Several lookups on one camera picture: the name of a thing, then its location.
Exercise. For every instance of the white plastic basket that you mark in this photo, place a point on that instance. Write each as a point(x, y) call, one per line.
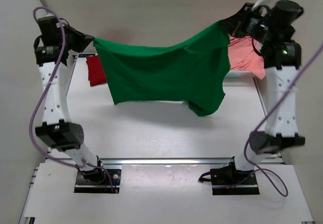
point(239, 74)

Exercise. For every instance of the white front board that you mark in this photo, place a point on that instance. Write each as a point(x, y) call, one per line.
point(162, 194)

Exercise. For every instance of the aluminium table rail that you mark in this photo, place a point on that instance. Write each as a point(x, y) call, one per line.
point(164, 161)

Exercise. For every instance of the folded red t-shirt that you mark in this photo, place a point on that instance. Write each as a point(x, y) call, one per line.
point(96, 75)

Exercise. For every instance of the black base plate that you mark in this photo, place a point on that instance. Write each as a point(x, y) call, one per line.
point(99, 181)
point(229, 181)

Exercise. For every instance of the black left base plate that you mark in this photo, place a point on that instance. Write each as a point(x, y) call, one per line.
point(99, 181)

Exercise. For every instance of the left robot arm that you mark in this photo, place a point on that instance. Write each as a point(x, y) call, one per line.
point(57, 130)

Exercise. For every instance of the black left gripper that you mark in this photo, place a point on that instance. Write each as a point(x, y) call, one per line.
point(76, 38)

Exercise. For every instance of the pink t-shirt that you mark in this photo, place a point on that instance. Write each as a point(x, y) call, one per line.
point(242, 57)

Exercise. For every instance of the green t-shirt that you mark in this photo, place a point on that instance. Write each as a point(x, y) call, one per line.
point(192, 71)

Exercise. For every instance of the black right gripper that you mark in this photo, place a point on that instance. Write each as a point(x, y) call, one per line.
point(240, 22)

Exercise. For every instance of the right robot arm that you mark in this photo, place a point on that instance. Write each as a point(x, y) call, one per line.
point(272, 28)

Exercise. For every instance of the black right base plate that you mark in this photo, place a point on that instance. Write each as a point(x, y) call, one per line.
point(229, 181)

